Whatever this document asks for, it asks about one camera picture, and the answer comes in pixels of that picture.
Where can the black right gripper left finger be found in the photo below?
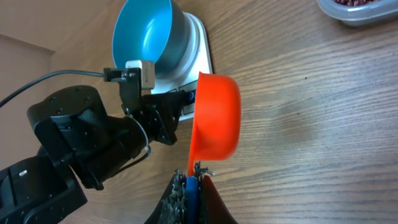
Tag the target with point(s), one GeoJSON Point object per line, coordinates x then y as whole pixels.
{"type": "Point", "coordinates": [172, 207]}

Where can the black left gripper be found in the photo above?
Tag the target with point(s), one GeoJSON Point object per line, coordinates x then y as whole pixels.
{"type": "Point", "coordinates": [155, 117]}

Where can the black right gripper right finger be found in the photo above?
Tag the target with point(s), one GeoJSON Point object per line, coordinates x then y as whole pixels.
{"type": "Point", "coordinates": [211, 209]}

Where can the red scoop with blue handle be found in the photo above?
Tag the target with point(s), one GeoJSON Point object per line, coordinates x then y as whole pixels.
{"type": "Point", "coordinates": [215, 132]}

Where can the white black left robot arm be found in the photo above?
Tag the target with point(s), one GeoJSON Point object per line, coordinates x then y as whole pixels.
{"type": "Point", "coordinates": [81, 147]}

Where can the white digital kitchen scale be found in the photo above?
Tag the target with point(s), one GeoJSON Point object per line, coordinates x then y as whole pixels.
{"type": "Point", "coordinates": [196, 59]}

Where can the teal blue bowl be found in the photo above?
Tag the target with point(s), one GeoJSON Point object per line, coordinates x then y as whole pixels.
{"type": "Point", "coordinates": [153, 30]}

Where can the brown cardboard backdrop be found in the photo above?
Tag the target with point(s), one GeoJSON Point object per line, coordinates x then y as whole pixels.
{"type": "Point", "coordinates": [39, 37]}

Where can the red adzuki beans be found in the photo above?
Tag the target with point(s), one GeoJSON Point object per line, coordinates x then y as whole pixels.
{"type": "Point", "coordinates": [353, 3]}

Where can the clear plastic food container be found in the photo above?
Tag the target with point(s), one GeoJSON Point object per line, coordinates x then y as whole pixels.
{"type": "Point", "coordinates": [361, 15]}

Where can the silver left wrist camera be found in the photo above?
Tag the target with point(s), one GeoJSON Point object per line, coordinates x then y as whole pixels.
{"type": "Point", "coordinates": [146, 72]}

